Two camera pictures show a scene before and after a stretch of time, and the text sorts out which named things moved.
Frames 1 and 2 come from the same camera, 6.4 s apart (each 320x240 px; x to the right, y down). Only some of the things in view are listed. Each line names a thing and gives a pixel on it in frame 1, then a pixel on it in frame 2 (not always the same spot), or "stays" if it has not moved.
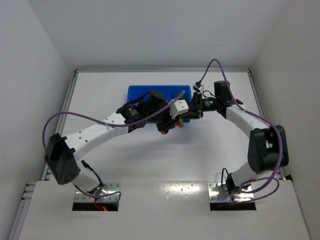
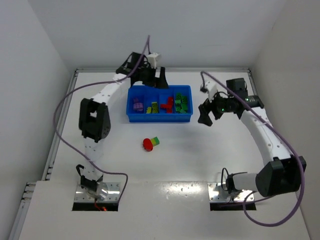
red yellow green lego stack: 180,123 → 148,144
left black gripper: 166,123 → 152,77
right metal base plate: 216,193 stays
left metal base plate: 111,187 stays
